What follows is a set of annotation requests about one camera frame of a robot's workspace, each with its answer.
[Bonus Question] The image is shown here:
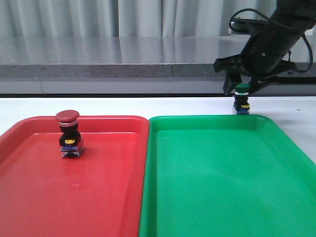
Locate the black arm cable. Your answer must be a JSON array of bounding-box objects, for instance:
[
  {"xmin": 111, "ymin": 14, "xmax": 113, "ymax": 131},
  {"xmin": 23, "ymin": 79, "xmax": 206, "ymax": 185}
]
[{"xmin": 229, "ymin": 8, "xmax": 314, "ymax": 74}]

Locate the white pleated curtain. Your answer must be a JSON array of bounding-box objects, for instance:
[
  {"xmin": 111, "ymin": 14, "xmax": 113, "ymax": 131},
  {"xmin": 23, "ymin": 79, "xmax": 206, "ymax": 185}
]
[{"xmin": 0, "ymin": 0, "xmax": 277, "ymax": 37}]

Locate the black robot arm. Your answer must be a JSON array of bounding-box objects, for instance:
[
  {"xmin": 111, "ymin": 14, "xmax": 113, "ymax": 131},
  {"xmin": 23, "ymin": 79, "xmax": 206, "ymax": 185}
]
[{"xmin": 214, "ymin": 0, "xmax": 316, "ymax": 95}]

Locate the green plastic tray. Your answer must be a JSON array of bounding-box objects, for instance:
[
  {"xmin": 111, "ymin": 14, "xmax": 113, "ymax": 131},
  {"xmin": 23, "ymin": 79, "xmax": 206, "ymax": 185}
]
[{"xmin": 139, "ymin": 115, "xmax": 316, "ymax": 237}]

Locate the green mushroom push button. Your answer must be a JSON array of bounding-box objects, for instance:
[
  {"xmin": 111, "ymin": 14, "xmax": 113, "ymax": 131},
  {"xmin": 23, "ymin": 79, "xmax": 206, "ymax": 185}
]
[{"xmin": 234, "ymin": 83, "xmax": 251, "ymax": 115}]

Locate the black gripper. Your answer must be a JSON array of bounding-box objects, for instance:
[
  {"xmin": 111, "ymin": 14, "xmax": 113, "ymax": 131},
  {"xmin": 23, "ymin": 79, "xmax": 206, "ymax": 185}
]
[{"xmin": 214, "ymin": 18, "xmax": 296, "ymax": 95}]

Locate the red plastic tray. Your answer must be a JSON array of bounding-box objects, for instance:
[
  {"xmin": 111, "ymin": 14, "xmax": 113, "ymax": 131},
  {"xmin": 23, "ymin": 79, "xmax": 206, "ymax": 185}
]
[{"xmin": 0, "ymin": 116, "xmax": 149, "ymax": 237}]

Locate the red mushroom push button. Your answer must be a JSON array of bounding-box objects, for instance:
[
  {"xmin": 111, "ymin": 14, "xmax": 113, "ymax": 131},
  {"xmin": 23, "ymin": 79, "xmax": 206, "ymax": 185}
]
[{"xmin": 55, "ymin": 110, "xmax": 84, "ymax": 158}]

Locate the grey stone counter ledge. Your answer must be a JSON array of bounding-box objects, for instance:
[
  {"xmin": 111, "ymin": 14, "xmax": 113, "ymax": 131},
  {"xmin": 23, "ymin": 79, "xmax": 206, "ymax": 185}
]
[{"xmin": 0, "ymin": 36, "xmax": 316, "ymax": 96}]

